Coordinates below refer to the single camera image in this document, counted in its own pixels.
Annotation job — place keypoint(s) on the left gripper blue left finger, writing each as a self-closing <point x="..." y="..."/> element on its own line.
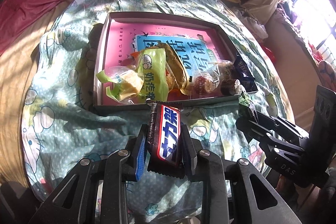
<point x="140" y="152"/>

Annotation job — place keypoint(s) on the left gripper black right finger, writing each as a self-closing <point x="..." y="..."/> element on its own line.
<point x="189" y="154"/>

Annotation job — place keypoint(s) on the Snickers chocolate bar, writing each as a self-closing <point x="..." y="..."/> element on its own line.
<point x="164" y="140"/>

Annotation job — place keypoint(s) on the black green snack packet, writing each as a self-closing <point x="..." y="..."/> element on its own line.
<point x="246" y="107"/>

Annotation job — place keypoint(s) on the dark red candy packet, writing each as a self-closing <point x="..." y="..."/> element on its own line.
<point x="230" y="87"/>

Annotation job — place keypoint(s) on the clear packet red pastry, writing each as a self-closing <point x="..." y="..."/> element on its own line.
<point x="205" y="83"/>

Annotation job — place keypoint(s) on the white yellow snack packet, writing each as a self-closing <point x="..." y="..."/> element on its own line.
<point x="177" y="76"/>

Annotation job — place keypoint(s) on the green milk candy bag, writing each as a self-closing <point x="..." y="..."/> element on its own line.
<point x="134" y="84"/>

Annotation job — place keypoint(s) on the blue Oreo cookie packet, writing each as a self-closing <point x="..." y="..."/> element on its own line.
<point x="244" y="75"/>

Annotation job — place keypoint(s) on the orange biscuit packet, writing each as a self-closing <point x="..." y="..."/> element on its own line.
<point x="135" y="55"/>

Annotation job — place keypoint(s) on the green cartoon print blanket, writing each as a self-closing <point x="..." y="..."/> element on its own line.
<point x="60" y="126"/>

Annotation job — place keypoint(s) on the grey cardboard box tray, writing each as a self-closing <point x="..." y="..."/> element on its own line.
<point x="162" y="61"/>

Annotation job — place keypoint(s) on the red plastic bag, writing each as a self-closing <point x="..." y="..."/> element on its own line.
<point x="269" y="53"/>

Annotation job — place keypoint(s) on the white plastic bag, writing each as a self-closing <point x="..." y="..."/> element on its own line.
<point x="256" y="29"/>

